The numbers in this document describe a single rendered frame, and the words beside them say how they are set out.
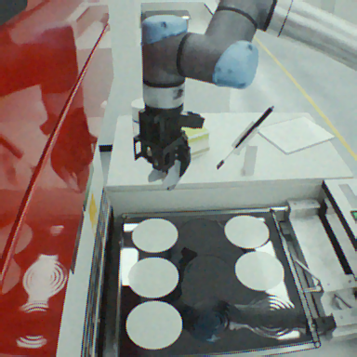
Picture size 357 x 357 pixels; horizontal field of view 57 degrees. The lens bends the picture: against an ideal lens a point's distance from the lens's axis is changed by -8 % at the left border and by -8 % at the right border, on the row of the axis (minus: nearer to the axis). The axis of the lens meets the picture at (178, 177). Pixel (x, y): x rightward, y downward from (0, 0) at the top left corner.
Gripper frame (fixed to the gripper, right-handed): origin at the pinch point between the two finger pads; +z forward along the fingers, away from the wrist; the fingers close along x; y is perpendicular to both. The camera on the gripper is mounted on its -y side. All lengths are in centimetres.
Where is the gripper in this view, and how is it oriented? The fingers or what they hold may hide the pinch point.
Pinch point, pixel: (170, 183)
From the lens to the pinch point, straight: 76.4
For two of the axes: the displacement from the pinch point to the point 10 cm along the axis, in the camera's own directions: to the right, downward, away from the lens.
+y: -5.8, 4.9, -6.5
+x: 8.2, 3.6, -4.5
